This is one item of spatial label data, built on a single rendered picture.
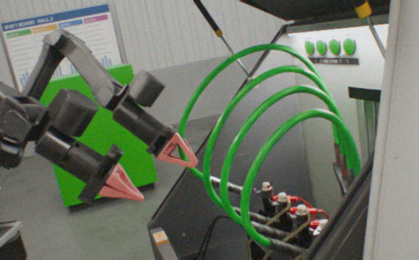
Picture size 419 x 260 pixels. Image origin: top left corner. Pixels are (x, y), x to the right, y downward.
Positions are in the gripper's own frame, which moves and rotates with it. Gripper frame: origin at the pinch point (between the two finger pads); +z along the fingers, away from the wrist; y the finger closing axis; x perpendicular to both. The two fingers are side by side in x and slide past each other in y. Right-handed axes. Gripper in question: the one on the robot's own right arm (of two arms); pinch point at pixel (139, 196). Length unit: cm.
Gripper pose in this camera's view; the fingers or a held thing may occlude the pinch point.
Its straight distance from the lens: 78.0
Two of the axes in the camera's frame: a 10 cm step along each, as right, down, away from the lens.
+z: 8.2, 5.5, 1.6
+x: -0.5, -2.1, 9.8
